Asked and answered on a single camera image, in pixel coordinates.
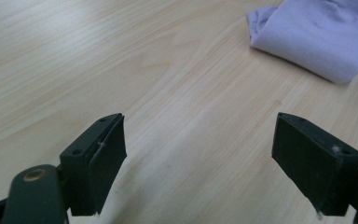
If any lavender sock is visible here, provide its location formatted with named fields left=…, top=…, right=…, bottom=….
left=246, top=0, right=358, bottom=85

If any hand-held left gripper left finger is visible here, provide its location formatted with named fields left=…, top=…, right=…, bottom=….
left=59, top=113, right=128, bottom=217

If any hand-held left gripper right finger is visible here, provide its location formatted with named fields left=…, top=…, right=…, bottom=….
left=271, top=112, right=358, bottom=217

